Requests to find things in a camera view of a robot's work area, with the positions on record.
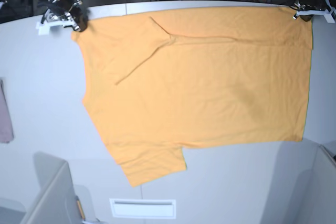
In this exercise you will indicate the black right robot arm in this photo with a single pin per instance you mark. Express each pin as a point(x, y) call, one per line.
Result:
point(62, 13)

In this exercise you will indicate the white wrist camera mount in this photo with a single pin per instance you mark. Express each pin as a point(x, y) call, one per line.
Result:
point(328, 14)
point(49, 20)

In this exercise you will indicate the grey bin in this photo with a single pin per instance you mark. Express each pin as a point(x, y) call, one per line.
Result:
point(320, 197)
point(56, 201)

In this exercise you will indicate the grey bin right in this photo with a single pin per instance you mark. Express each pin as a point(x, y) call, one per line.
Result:
point(320, 197)

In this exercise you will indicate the white label plate on table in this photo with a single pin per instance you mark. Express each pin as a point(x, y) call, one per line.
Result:
point(143, 209)

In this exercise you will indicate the pink folded cloth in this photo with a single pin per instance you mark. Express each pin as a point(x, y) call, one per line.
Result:
point(7, 134)

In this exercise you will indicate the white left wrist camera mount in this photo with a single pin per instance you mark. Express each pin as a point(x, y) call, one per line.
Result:
point(328, 14)

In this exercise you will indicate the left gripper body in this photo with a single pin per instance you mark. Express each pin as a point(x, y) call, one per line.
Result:
point(306, 5)

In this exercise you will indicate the orange pencil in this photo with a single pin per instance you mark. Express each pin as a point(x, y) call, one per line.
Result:
point(81, 211)

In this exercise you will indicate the grey bin left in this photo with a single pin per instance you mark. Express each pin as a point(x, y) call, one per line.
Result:
point(56, 201)

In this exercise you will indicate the orange T-shirt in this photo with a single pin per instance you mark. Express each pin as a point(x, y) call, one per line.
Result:
point(159, 82)

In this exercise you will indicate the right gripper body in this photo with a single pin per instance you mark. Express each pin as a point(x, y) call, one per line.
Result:
point(61, 7)

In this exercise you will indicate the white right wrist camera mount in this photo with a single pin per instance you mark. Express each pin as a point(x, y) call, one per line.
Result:
point(49, 20)

